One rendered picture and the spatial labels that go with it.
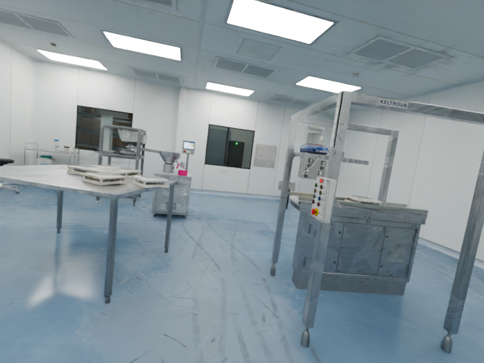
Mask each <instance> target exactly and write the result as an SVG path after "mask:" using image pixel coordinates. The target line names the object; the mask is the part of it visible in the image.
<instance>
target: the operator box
mask: <svg viewBox="0 0 484 363"><path fill-rule="evenodd" d="M320 178H321V179H323V183H320ZM316 183H317V184H318V186H317V187H315V189H316V190H317V191H316V193H314V194H315V196H316V198H315V199H314V200H315V202H316V203H314V204H313V205H312V209H313V208H314V209H315V208H318V212H319V213H318V216H315V215H312V213H311V214H310V215H311V216H312V217H314V218H315V219H316V220H318V221H320V222H321V223H330V219H331V216H332V214H331V211H332V206H333V198H334V193H335V190H336V180H332V179H327V178H323V177H318V176H317V178H316ZM320 185H323V188H322V189H320V187H319V186H320ZM324 188H325V189H324ZM320 190H321V191H322V195H319V191H320ZM323 193H324V194H323ZM319 196H321V199H323V200H320V201H318V197H319ZM318 202H320V207H318V206H317V204H318ZM321 214H322V215H321Z"/></svg>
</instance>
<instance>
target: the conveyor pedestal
mask: <svg viewBox="0 0 484 363"><path fill-rule="evenodd" d="M310 214H311V213H306V212H300V217H299V223H298V228H297V237H296V241H295V250H294V256H293V260H292V266H293V268H294V269H293V275H292V281H293V283H294V285H295V286H296V288H297V289H304V290H307V289H308V282H309V277H310V269H311V264H312V259H313V251H314V246H315V237H316V233H317V228H318V220H316V219H315V218H312V216H311V215H310ZM411 226H412V223H400V222H393V221H385V220H371V222H370V224H366V219H364V218H350V217H342V216H335V215H332V219H331V227H330V232H329V237H328V245H327V249H326V257H325V262H324V267H323V275H322V280H321V287H320V290H326V291H338V292H361V293H373V294H385V295H404V291H405V284H406V282H409V281H410V277H411V270H412V266H413V260H414V256H415V252H416V246H417V243H418V236H419V232H420V229H421V224H420V225H419V224H416V228H411Z"/></svg>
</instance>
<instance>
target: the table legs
mask: <svg viewBox="0 0 484 363"><path fill-rule="evenodd" d="M174 186H175V185H171V186H170V192H169V207H168V215H167V223H166V237H165V246H164V248H165V251H164V252H165V253H168V248H169V239H170V231H171V216H172V209H173V201H174ZM118 201H119V199H117V200H115V199H111V200H110V211H109V231H108V242H107V263H106V274H105V285H104V296H105V301H104V303H105V304H108V303H110V298H111V294H112V283H113V272H114V262H115V241H116V231H117V211H118ZM62 214H63V191H59V190H58V207H57V224H56V228H57V233H61V228H62Z"/></svg>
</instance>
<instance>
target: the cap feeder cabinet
mask: <svg viewBox="0 0 484 363"><path fill-rule="evenodd" d="M154 175H155V176H159V177H161V178H164V179H168V180H172V181H177V184H175V186H174V201H173V209H172V215H184V218H186V217H185V216H186V215H187V214H188V210H189V197H190V189H191V182H192V174H187V176H179V175H178V172H174V173H171V172H169V173H168V172H163V171H159V170H158V171H157V172H156V173H154ZM169 192H170V186H169V188H166V187H164V188H160V189H154V190H153V201H152V209H151V212H152V213H154V215H153V216H154V217H155V213H157V214H168V207H169Z"/></svg>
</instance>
